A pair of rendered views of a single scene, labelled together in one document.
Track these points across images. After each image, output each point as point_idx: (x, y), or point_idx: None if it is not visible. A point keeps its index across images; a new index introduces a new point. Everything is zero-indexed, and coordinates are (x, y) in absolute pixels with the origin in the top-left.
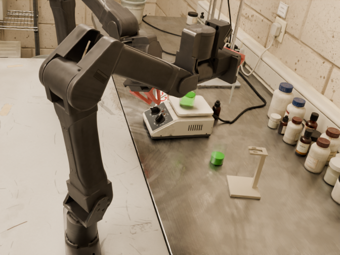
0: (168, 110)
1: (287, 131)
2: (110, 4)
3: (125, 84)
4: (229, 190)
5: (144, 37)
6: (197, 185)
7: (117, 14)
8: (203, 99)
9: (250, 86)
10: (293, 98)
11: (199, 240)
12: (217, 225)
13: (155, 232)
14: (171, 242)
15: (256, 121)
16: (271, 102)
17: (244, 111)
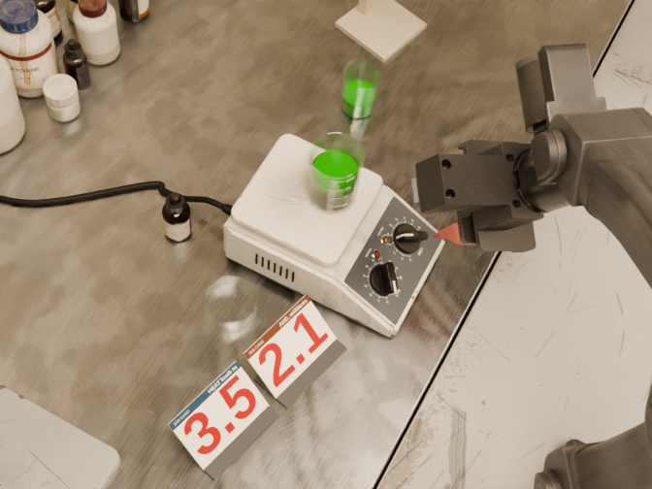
0: (368, 237)
1: (114, 36)
2: (650, 150)
3: (534, 233)
4: (418, 32)
5: (588, 53)
6: (463, 81)
7: (640, 121)
8: (246, 195)
9: None
10: (24, 20)
11: (563, 3)
12: (509, 2)
13: (621, 51)
14: (609, 25)
15: (80, 148)
16: (4, 118)
17: (59, 197)
